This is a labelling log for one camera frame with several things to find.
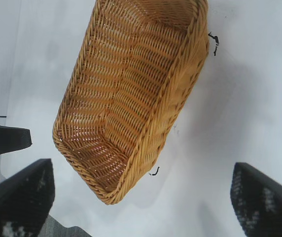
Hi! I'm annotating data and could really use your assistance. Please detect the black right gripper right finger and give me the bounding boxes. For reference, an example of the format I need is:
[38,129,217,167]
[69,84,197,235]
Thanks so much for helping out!
[230,161,282,237]

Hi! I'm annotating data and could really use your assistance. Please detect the tan woven wicker basket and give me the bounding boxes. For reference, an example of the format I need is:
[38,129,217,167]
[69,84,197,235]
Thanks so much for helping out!
[52,0,210,206]

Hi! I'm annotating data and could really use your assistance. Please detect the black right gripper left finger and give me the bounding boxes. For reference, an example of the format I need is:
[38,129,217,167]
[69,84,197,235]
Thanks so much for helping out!
[0,158,56,237]

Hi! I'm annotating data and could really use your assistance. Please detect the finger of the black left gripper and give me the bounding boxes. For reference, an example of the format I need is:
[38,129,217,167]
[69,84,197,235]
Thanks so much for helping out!
[0,120,33,159]

